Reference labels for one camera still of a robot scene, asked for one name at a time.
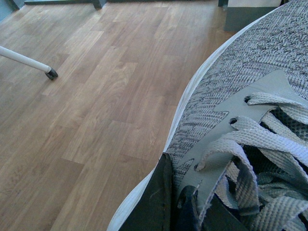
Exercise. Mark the grey knit sneaker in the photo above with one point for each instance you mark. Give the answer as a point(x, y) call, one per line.
point(240, 131)

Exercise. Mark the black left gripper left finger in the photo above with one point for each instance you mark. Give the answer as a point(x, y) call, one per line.
point(153, 210)

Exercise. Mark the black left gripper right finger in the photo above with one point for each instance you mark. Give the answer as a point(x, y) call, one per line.
point(219, 218)

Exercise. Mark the white leg with black foot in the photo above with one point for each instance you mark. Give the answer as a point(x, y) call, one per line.
point(49, 72)

